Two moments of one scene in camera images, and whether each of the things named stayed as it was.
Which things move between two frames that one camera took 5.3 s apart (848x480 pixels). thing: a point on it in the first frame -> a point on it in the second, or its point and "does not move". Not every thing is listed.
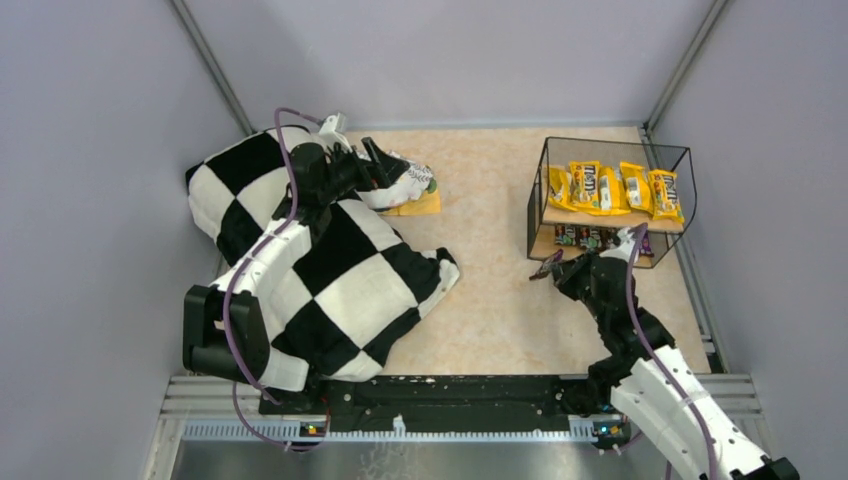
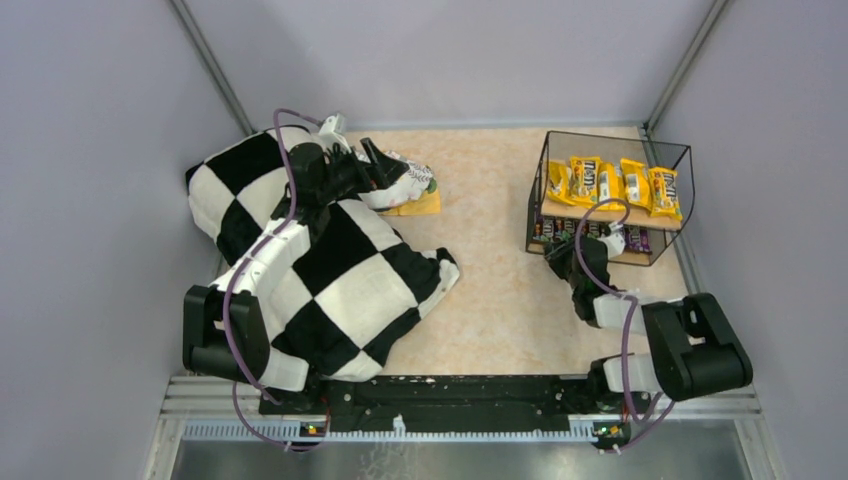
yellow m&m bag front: [585, 184] does not move
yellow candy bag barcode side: [559, 188] does not move
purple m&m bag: [547, 264] -> [539, 222]
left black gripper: [365, 171] does not move
